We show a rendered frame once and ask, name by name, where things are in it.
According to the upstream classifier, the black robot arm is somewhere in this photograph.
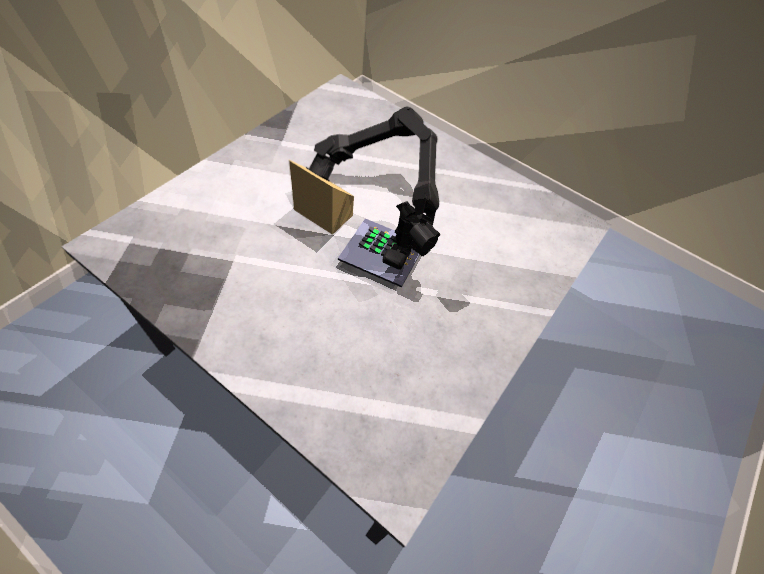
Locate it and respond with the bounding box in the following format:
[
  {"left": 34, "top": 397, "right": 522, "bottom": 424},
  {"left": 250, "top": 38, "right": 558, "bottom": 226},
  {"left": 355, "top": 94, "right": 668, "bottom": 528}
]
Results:
[{"left": 306, "top": 107, "right": 441, "bottom": 256}]

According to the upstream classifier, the grey switch panel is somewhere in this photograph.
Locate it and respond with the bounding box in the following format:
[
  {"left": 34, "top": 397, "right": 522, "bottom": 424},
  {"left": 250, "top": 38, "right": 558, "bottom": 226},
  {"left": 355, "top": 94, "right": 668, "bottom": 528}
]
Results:
[{"left": 338, "top": 219, "right": 420, "bottom": 288}]

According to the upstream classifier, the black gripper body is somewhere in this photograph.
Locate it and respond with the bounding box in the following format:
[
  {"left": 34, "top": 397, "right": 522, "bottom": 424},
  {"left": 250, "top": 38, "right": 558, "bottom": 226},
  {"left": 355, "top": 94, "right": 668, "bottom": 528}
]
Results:
[{"left": 382, "top": 226, "right": 412, "bottom": 270}]

